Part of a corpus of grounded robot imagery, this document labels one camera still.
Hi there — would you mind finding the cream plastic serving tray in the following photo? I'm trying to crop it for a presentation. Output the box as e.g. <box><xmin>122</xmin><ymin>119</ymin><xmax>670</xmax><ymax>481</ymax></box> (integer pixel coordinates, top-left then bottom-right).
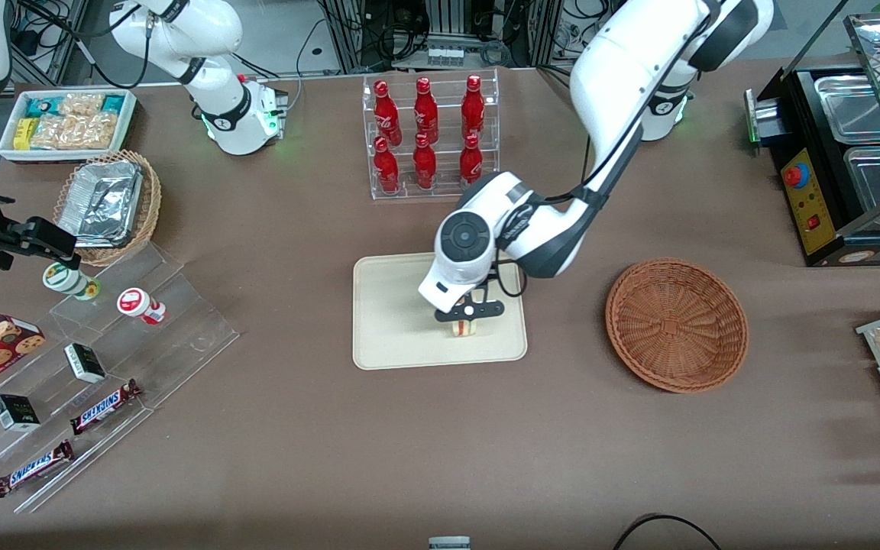
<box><xmin>353</xmin><ymin>247</ymin><xmax>528</xmax><ymax>371</ymax></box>

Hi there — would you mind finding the light woven wicker basket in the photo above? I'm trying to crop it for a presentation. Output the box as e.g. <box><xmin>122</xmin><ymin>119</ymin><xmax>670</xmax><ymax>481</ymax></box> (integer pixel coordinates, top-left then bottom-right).
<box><xmin>53</xmin><ymin>150</ymin><xmax>163</xmax><ymax>267</ymax></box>

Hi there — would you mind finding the brown round wicker basket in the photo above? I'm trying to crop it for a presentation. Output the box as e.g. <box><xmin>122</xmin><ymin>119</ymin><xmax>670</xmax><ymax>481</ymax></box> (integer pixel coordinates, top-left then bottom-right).
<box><xmin>605</xmin><ymin>257</ymin><xmax>750</xmax><ymax>394</ymax></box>

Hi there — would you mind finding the green sunflower yogurt cup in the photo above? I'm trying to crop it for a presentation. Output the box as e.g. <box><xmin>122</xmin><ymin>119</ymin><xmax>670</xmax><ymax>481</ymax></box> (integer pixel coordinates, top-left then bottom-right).
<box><xmin>43</xmin><ymin>261</ymin><xmax>102</xmax><ymax>301</ymax></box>

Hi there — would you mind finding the silver foil container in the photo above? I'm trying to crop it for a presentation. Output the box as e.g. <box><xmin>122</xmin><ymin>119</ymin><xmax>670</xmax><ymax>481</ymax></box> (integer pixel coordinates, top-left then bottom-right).
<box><xmin>57</xmin><ymin>159</ymin><xmax>144</xmax><ymax>249</ymax></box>

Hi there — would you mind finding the clear acrylic bottle rack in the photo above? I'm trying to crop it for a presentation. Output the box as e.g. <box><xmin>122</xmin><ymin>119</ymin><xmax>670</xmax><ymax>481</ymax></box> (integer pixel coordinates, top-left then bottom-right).
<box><xmin>362</xmin><ymin>67</ymin><xmax>500</xmax><ymax>202</ymax></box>

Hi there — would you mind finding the red lid yogurt cup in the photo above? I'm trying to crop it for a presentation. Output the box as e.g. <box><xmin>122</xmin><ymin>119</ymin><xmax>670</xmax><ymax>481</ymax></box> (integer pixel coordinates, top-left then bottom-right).
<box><xmin>117</xmin><ymin>287</ymin><xmax>167</xmax><ymax>326</ymax></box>

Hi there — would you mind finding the clear rice cracker bag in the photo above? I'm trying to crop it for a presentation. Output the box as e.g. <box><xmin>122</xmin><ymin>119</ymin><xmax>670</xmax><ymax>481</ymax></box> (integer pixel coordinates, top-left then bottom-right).
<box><xmin>58</xmin><ymin>92</ymin><xmax>105</xmax><ymax>117</ymax></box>
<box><xmin>30</xmin><ymin>113</ymin><xmax>121</xmax><ymax>150</ymax></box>

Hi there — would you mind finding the red cola bottle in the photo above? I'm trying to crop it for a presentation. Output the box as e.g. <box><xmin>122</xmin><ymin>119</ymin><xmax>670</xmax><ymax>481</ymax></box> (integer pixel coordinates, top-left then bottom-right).
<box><xmin>373</xmin><ymin>79</ymin><xmax>403</xmax><ymax>147</ymax></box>
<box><xmin>373</xmin><ymin>137</ymin><xmax>400</xmax><ymax>193</ymax></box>
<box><xmin>413</xmin><ymin>76</ymin><xmax>439</xmax><ymax>144</ymax></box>
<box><xmin>459</xmin><ymin>134</ymin><xmax>484</xmax><ymax>187</ymax></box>
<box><xmin>461</xmin><ymin>74</ymin><xmax>486</xmax><ymax>141</ymax></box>
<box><xmin>412</xmin><ymin>133</ymin><xmax>438</xmax><ymax>190</ymax></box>

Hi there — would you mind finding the small black carton box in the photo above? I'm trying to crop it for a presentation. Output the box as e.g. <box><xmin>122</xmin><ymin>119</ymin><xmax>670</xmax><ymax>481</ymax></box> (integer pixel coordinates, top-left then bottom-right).
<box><xmin>0</xmin><ymin>394</ymin><xmax>41</xmax><ymax>433</ymax></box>
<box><xmin>64</xmin><ymin>343</ymin><xmax>107</xmax><ymax>384</ymax></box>

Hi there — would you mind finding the white rectangular snack bin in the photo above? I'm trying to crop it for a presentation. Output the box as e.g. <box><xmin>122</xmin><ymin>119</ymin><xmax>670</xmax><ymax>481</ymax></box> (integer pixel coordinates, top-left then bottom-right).
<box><xmin>0</xmin><ymin>88</ymin><xmax>138</xmax><ymax>163</ymax></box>

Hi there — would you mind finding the clear acrylic stepped stand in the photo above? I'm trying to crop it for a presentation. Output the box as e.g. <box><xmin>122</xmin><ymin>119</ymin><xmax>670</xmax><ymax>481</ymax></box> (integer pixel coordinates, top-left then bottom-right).
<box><xmin>0</xmin><ymin>243</ymin><xmax>241</xmax><ymax>514</ymax></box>

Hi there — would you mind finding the Snickers chocolate bar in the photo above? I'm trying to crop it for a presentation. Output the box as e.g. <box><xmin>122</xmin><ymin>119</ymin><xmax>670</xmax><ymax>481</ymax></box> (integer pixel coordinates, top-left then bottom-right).
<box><xmin>70</xmin><ymin>379</ymin><xmax>143</xmax><ymax>436</ymax></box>
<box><xmin>0</xmin><ymin>439</ymin><xmax>75</xmax><ymax>499</ymax></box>

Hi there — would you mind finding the black food warmer appliance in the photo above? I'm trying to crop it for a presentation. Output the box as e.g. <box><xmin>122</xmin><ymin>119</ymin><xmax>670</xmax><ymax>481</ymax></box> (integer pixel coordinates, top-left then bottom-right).
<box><xmin>744</xmin><ymin>11</ymin><xmax>880</xmax><ymax>268</ymax></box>

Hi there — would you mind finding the black looped cable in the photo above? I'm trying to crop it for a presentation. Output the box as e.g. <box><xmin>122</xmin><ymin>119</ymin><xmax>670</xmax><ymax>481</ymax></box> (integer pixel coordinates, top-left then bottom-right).
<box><xmin>612</xmin><ymin>513</ymin><xmax>723</xmax><ymax>550</ymax></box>

